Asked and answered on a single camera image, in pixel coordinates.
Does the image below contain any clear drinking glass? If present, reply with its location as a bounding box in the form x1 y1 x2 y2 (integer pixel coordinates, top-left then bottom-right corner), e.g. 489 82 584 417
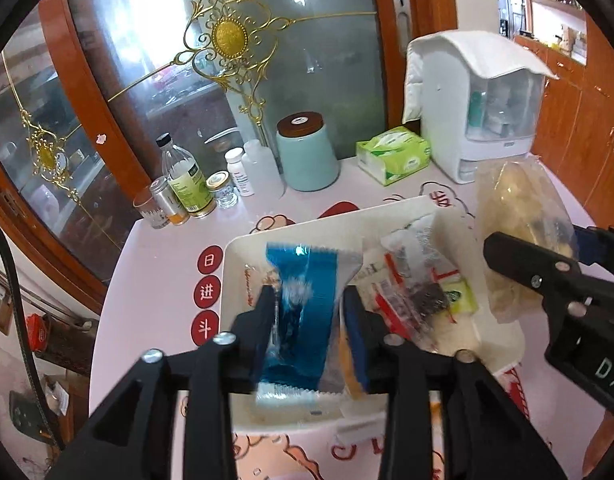
133 186 170 229

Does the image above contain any wooden framed glass door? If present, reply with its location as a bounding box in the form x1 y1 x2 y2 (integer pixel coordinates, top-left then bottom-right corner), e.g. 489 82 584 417
0 10 138 286
37 0 460 281

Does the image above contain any wooden cabinet with shelves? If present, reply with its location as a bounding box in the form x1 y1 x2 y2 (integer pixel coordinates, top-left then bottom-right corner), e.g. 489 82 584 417
492 0 614 241

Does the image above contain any white pill bottle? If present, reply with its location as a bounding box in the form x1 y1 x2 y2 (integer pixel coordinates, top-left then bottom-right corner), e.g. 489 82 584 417
225 147 255 197

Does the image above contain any black device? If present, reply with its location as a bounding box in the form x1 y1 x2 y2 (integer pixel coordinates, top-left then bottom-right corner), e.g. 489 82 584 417
9 391 50 443

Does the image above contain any green tissue pack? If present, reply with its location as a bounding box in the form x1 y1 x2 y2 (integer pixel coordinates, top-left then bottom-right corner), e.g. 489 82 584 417
356 126 432 187

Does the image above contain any blue snack packet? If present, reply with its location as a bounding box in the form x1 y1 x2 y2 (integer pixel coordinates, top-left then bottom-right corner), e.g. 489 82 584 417
256 242 365 403

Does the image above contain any white quilted cloth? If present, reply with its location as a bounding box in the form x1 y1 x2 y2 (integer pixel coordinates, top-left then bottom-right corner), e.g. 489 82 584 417
402 30 559 123

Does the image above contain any small glass jar gold lid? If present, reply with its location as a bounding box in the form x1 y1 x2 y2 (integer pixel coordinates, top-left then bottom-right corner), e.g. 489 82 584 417
207 171 239 209

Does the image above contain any glass bottle with black cap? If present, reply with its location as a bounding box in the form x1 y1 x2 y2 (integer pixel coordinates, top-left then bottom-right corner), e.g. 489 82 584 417
156 132 218 218

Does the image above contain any white plastic storage box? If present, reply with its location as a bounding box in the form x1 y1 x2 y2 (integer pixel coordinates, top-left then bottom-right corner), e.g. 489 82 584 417
407 35 545 184

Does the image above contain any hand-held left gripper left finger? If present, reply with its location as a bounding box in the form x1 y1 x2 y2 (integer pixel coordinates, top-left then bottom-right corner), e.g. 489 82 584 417
47 285 282 480

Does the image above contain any small green snack packet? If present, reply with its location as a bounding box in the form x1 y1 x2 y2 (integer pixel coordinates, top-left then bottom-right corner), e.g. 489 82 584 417
439 280 478 313

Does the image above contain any silver door handle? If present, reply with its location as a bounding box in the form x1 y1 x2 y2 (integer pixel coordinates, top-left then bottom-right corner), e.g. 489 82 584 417
393 0 412 58

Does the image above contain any small metal can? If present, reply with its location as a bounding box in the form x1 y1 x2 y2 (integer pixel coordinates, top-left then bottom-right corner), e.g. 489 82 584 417
151 176 190 226

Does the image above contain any teal canister with brown lid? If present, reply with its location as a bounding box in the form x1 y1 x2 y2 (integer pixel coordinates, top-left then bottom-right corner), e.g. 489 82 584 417
276 112 340 192

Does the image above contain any clear red-striped snack packet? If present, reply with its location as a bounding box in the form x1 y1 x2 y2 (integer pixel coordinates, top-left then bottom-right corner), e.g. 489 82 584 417
372 215 462 351

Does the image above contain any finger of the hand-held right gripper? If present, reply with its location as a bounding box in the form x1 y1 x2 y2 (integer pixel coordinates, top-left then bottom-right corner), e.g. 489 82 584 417
574 225 614 286
483 231 614 326

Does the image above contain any translucent plastic bottle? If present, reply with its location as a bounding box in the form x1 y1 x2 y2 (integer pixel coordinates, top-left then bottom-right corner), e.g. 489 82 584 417
242 140 282 196

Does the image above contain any clear yellowish snack packet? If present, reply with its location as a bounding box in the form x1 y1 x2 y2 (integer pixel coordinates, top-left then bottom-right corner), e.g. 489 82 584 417
473 157 580 323

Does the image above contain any red tin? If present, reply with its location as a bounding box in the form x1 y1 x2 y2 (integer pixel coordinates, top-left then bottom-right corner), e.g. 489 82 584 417
26 313 50 351

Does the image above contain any black curved bar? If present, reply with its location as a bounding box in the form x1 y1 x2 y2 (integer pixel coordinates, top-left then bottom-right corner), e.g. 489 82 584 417
0 220 62 451

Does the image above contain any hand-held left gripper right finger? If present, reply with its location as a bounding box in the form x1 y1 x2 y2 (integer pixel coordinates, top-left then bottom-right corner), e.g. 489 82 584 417
339 285 568 480

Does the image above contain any white plastic tray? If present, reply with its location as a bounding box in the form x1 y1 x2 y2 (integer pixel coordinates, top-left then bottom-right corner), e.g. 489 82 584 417
219 195 526 433

